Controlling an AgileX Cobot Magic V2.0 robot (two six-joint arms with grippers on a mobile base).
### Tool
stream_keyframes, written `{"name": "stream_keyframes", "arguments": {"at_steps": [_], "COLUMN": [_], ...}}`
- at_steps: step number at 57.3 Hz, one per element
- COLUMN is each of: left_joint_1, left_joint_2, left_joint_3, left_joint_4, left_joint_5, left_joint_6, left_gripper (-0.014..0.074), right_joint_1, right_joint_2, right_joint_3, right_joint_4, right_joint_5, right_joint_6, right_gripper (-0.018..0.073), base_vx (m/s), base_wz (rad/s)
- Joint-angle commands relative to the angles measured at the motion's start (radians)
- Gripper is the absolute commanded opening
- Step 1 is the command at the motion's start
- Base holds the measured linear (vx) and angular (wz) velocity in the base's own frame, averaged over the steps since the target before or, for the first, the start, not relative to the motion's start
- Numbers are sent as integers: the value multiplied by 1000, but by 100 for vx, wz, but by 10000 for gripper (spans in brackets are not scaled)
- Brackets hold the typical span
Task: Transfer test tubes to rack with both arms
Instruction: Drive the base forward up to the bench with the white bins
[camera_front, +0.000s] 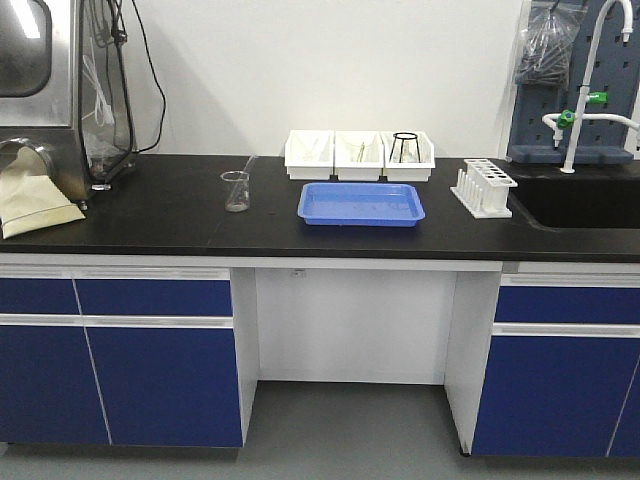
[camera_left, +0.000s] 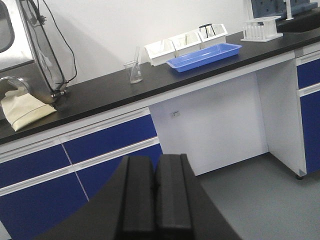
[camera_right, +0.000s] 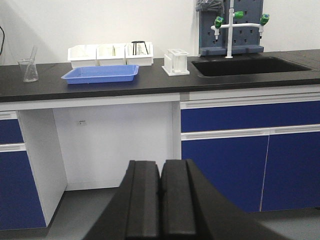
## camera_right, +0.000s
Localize white storage bin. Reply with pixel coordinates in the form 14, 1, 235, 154
67, 44, 98, 69
96, 43, 126, 66
125, 42, 154, 66

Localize right white storage bin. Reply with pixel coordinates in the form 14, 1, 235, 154
125, 42, 154, 66

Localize clear glass test tube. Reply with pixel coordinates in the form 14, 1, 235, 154
24, 45, 38, 83

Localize blue cabinet door far right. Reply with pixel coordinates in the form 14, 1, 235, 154
261, 132, 320, 211

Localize black metal tripod stand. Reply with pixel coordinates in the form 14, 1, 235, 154
131, 40, 149, 56

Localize white test tube rack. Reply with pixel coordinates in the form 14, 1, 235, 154
162, 48, 190, 77

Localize left white storage bin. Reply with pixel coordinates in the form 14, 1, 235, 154
67, 44, 98, 69

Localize grey pegboard drying rack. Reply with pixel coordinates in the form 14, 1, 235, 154
195, 0, 270, 58

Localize middle white storage bin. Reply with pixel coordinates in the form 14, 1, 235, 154
96, 43, 126, 66

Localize blue cabinet door middle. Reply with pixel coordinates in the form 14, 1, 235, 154
181, 135, 269, 212

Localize black lab sink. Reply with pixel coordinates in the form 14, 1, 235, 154
192, 57, 312, 77

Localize blue plastic tray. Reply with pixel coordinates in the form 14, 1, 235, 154
61, 64, 140, 85

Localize blue cabinet drawer right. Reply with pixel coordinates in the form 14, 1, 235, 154
181, 101, 320, 133

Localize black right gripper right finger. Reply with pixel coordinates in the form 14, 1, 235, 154
161, 159, 286, 240

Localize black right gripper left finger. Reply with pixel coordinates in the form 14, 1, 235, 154
84, 160, 160, 240

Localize white lab faucet green knobs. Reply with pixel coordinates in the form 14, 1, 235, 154
210, 0, 270, 59

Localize blue cabinet door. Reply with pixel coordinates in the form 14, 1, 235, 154
261, 132, 320, 211
181, 135, 269, 212

